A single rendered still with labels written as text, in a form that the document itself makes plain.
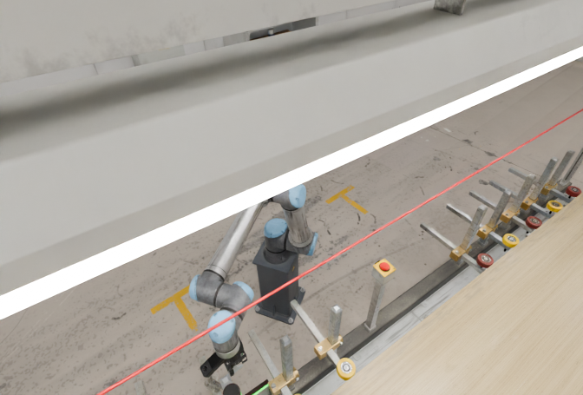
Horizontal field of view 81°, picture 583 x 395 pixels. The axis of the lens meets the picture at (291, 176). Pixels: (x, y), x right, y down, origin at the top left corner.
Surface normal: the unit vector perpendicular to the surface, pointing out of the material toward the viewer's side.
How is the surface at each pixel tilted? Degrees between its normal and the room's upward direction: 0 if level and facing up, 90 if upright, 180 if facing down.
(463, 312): 0
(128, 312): 0
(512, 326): 0
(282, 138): 61
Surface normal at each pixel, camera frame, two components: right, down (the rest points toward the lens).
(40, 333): -0.02, -0.77
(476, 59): 0.48, 0.07
